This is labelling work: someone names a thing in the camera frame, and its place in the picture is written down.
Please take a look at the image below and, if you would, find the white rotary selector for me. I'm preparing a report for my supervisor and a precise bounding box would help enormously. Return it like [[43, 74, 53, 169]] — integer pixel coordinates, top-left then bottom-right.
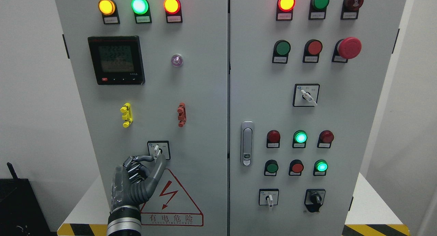
[[258, 189, 279, 207], [293, 84, 320, 107]]

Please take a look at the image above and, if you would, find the red push button second row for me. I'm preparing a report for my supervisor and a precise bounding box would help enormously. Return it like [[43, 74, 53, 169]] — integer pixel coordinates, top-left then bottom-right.
[[302, 39, 323, 63]]

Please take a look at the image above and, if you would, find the black rotary knob switch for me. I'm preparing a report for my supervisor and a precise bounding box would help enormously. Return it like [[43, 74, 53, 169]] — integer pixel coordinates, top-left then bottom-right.
[[304, 189, 326, 213]]

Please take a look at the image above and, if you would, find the lit red indicator right door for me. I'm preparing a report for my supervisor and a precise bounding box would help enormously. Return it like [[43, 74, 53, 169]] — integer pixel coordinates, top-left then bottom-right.
[[276, 0, 296, 21]]

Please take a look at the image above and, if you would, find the yellow indicator light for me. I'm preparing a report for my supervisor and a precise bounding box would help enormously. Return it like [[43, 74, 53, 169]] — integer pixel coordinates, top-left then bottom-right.
[[98, 0, 120, 25]]

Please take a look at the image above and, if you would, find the dark red indicator right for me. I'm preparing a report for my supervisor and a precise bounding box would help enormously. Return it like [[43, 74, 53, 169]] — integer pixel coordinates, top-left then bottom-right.
[[317, 130, 334, 149]]

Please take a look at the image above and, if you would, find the clear round lamp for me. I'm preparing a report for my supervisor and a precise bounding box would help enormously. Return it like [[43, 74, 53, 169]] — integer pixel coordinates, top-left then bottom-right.
[[171, 54, 184, 68]]

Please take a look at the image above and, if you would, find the white platform with hazard stripes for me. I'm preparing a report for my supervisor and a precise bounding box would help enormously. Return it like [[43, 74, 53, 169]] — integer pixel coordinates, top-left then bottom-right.
[[56, 174, 410, 236]]

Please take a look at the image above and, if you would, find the dark red buzzer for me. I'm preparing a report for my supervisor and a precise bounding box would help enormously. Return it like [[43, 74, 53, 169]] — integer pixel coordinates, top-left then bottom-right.
[[340, 0, 364, 20]]

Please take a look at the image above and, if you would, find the white rotary selector bottom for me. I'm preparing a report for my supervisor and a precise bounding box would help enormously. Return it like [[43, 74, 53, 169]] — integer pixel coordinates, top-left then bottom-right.
[[258, 189, 279, 207]]

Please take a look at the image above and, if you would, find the grey cabinet door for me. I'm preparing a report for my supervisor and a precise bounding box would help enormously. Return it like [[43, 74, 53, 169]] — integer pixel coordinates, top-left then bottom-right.
[[55, 0, 228, 236], [229, 0, 406, 236]]

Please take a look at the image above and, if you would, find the silver door handle lock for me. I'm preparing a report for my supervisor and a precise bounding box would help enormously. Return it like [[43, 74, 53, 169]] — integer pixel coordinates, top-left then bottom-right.
[[240, 121, 254, 166]]

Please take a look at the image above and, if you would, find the left grey cabinet door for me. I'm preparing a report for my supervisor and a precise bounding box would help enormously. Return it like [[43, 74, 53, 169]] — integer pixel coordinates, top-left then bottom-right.
[[55, 0, 228, 236]]

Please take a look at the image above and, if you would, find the green push button top right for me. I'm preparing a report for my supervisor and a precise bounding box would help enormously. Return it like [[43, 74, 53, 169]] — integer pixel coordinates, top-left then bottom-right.
[[308, 0, 330, 20]]

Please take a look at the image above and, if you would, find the lit green indicator middle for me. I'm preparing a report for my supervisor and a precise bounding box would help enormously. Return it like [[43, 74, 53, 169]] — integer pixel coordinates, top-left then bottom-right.
[[292, 130, 308, 148]]

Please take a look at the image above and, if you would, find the red indicator light top left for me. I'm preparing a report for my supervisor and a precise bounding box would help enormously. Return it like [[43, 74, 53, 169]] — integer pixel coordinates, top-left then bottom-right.
[[163, 0, 183, 23]]

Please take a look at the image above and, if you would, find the green push button second row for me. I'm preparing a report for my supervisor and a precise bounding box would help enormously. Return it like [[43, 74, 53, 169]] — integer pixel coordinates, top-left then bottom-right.
[[272, 40, 291, 64]]

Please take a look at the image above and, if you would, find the red emergency stop button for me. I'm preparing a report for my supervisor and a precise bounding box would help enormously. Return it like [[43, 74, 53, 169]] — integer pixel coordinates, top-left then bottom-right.
[[332, 37, 362, 63]]

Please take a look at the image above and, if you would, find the dark red indicator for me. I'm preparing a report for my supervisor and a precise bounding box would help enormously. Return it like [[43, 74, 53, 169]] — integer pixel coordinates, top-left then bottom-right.
[[317, 130, 334, 149], [266, 130, 281, 149]]

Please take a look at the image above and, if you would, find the green push button lower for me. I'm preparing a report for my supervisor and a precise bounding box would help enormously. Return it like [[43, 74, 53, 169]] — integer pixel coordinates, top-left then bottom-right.
[[264, 159, 279, 176]]

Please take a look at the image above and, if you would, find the green indicator light top left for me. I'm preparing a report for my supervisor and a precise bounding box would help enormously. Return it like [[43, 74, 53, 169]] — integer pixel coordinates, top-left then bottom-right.
[[131, 0, 152, 24]]

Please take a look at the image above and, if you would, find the right grey cabinet door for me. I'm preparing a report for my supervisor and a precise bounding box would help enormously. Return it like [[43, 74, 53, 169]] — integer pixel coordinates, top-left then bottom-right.
[[229, 0, 406, 236]]

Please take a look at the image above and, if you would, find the black box with antenna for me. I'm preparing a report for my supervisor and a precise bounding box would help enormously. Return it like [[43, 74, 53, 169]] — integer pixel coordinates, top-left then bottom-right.
[[0, 162, 51, 236]]

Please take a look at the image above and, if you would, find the lit green button lower right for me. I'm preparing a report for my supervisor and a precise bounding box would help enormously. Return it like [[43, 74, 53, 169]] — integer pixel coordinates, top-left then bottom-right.
[[313, 159, 329, 176]]

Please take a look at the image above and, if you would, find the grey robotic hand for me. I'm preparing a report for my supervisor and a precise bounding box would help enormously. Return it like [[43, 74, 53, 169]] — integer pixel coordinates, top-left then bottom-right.
[[111, 153, 167, 212]]

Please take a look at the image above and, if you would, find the dark red indicator left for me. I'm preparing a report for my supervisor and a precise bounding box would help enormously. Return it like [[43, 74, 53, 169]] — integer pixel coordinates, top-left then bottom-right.
[[266, 130, 281, 149]]

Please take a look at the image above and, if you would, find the black digital power meter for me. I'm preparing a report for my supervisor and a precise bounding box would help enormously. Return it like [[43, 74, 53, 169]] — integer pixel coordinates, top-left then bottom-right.
[[87, 36, 145, 85]]

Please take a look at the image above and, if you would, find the white rotary selector upper right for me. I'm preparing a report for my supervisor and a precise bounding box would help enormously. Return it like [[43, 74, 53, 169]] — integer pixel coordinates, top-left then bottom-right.
[[293, 84, 320, 107]]

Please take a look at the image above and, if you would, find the green push button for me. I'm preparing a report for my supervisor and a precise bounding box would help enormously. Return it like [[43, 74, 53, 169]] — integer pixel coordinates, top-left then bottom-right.
[[264, 159, 279, 176], [308, 0, 330, 20]]

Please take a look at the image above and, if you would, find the red push button lower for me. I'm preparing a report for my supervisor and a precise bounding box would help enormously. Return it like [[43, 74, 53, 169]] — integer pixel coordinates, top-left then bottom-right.
[[288, 159, 304, 176]]

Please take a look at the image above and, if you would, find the white rotary light switch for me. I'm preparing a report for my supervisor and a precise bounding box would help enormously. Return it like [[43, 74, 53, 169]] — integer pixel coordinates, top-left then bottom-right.
[[147, 140, 171, 160]]

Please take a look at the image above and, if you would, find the red electric hazard warning sticker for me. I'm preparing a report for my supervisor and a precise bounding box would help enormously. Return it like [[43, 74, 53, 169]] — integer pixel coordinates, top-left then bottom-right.
[[140, 169, 203, 227]]

